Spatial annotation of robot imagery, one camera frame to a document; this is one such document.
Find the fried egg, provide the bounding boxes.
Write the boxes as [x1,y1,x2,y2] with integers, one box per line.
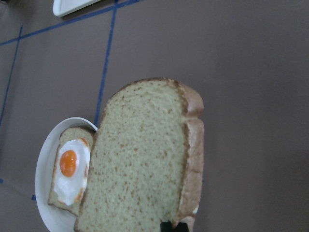
[53,138,90,206]

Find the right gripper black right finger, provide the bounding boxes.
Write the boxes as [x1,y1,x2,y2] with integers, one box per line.
[177,222,188,232]

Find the white round plate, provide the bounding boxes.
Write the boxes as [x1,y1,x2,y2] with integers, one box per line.
[35,117,98,232]

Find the bread slice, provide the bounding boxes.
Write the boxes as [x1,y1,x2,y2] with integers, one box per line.
[48,127,94,216]
[74,78,204,232]

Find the cream bear tray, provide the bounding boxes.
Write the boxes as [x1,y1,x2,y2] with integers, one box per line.
[53,0,100,17]

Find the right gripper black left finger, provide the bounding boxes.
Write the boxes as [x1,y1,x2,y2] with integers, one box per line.
[160,221,172,232]

